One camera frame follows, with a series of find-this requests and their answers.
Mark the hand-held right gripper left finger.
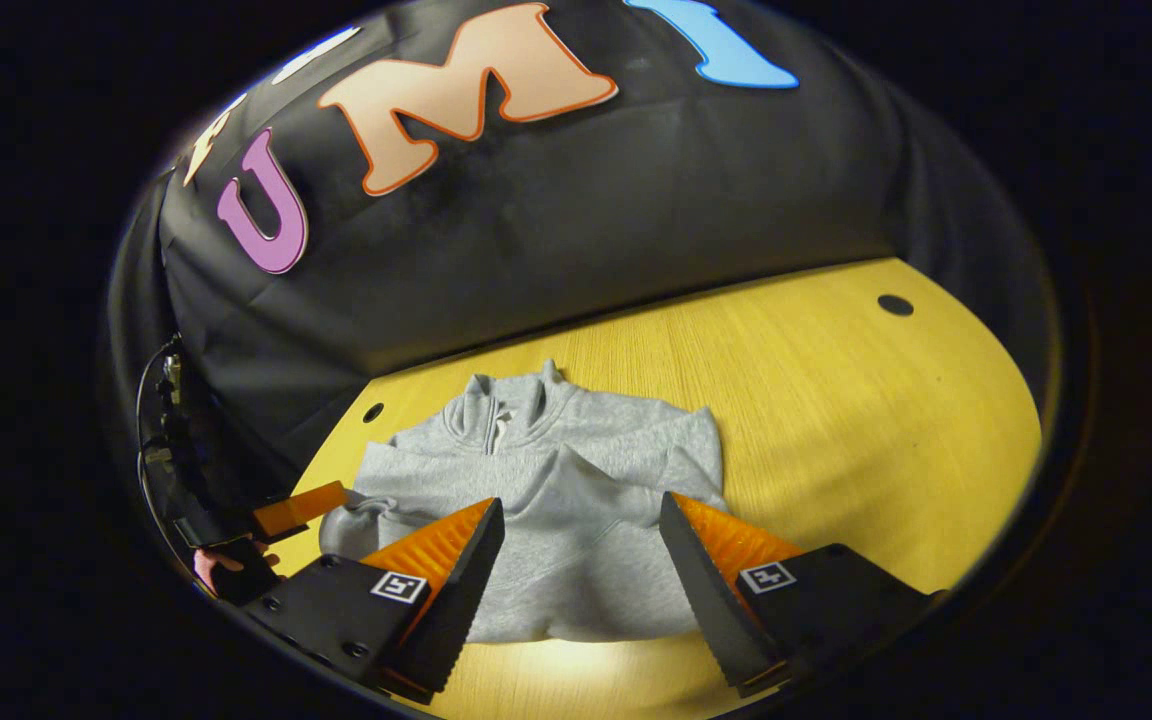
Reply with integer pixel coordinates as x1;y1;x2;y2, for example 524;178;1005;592
241;497;507;704

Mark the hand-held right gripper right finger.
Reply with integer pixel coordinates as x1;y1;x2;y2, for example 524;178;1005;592
658;490;949;698

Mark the grey zip-neck sweatshirt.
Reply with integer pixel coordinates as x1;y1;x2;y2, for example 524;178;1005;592
319;360;729;644

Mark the black backdrop cloth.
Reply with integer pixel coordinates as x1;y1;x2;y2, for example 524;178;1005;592
106;0;1062;501

